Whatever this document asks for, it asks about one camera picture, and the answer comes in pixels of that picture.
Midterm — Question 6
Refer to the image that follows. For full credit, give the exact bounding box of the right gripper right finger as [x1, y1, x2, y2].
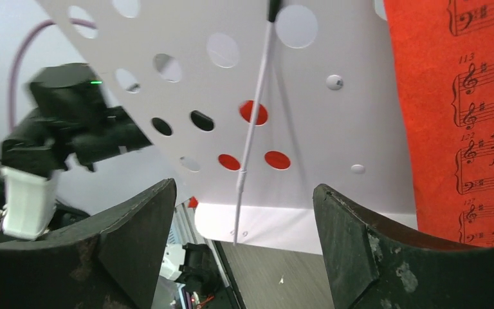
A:
[313, 184, 494, 308]

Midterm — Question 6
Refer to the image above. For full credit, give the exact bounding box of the red sheet music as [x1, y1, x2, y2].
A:
[385, 1, 494, 247]
[190, 100, 291, 195]

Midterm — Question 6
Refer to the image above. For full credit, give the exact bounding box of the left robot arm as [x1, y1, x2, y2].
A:
[1, 63, 235, 308]

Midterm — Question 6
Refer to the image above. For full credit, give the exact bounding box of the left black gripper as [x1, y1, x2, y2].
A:
[161, 243, 230, 308]

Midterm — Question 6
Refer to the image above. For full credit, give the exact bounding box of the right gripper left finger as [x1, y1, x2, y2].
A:
[0, 178, 177, 308]

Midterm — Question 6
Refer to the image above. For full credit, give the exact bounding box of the white music stand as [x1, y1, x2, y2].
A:
[40, 1, 417, 254]

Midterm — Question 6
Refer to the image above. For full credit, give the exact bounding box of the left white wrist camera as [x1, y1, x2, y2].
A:
[1, 166, 61, 240]

